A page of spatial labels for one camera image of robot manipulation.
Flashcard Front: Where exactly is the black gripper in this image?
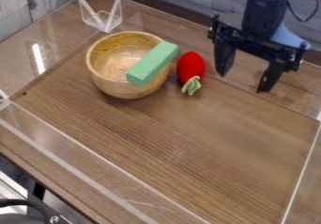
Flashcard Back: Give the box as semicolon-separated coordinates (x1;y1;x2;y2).
209;0;312;92

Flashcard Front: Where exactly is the green rectangular block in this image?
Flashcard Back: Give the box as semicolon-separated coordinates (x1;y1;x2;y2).
126;41;179;86

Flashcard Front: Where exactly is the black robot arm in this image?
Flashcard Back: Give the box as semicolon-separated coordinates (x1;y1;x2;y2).
209;0;317;93

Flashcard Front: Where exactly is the brown wooden bowl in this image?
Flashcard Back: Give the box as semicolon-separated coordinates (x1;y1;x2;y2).
85;31;171;99

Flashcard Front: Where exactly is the red toy strawberry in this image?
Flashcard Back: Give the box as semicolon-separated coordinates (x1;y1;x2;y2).
176;52;206;96

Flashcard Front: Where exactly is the clear acrylic stand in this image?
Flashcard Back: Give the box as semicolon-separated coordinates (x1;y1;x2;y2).
77;0;123;33

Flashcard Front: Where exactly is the black metal clamp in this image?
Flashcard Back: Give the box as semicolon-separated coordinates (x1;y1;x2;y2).
27;183;72;224

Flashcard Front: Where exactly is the clear acrylic tray wall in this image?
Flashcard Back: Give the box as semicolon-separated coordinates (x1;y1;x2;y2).
0;90;210;224

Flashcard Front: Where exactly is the black cable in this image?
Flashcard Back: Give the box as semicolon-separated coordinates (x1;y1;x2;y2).
0;197;39;217

